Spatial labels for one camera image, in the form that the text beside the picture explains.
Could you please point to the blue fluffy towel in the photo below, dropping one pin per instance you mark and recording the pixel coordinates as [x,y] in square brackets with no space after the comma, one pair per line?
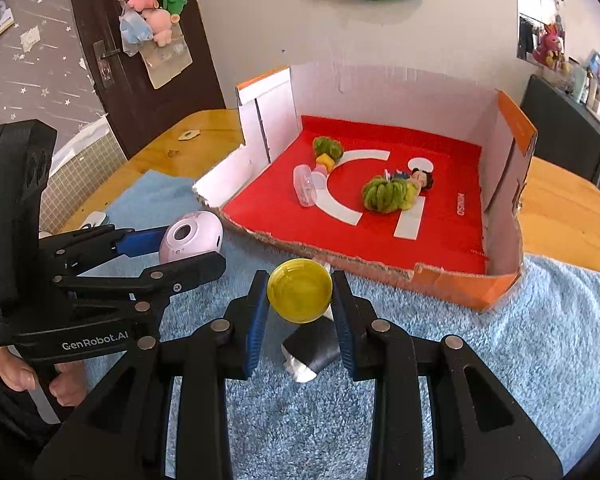
[480,360]

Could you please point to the pink round toy camera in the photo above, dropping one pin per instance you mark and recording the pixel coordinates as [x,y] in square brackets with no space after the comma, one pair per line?
[192,232]

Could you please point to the small white gadget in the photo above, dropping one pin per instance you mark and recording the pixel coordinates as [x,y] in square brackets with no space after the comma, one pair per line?
[95,220]

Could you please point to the small green yarn pompom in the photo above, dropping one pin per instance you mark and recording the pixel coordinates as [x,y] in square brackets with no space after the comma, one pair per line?
[328,146]

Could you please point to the yellow round container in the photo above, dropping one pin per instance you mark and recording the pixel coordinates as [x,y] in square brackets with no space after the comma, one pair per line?
[300,290]

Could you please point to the pink bunny plush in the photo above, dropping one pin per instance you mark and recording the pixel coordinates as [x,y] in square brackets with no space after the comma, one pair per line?
[550,47]

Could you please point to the wall mirror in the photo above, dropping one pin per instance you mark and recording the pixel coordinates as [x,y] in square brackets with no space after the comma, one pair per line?
[535,0]

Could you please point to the pale blue plush toy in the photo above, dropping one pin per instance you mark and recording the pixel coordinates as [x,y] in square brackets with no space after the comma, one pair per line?
[132,30]

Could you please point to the dark-haired doll figurine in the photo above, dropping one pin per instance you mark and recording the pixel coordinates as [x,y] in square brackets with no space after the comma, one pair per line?
[420,177]

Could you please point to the blonde doll figurine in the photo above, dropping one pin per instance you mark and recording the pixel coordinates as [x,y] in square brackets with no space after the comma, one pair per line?
[324,164]

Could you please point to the clear plastic capsule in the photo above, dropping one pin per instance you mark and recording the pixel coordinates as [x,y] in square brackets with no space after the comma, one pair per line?
[305,187]

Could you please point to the black-clothed side table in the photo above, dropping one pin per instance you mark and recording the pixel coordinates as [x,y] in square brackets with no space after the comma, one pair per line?
[565,130]

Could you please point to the person's left hand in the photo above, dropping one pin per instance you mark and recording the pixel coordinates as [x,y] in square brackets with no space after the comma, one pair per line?
[65,390]

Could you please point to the large green yarn ball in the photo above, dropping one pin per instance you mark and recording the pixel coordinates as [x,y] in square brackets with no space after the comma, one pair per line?
[387,195]

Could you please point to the plush toys on door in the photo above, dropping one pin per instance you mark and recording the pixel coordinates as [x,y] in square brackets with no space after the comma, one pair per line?
[165,60]

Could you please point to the white mesh panel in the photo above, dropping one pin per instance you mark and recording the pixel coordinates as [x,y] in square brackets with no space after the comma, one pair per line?
[80,180]

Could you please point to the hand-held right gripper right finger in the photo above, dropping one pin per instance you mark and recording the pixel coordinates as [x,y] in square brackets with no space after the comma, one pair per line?
[342,332]

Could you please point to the group of bottles and boxes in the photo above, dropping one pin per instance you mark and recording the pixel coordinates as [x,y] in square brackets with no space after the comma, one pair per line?
[595,85]

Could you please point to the orange cardboard box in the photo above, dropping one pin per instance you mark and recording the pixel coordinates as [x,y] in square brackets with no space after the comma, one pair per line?
[445,230]

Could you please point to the small paper scrap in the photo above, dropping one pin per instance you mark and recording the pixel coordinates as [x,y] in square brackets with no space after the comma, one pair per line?
[189,135]

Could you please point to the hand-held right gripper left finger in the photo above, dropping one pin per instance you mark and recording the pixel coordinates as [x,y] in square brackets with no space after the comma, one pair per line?
[255,335]

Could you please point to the dark wooden door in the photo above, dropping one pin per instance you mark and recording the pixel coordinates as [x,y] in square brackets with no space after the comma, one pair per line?
[200,60]

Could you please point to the black wrapped roll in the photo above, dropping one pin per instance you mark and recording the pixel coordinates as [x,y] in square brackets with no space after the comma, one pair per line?
[312,347]

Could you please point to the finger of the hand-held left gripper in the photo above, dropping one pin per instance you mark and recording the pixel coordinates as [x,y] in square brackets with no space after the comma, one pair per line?
[190,267]
[140,242]

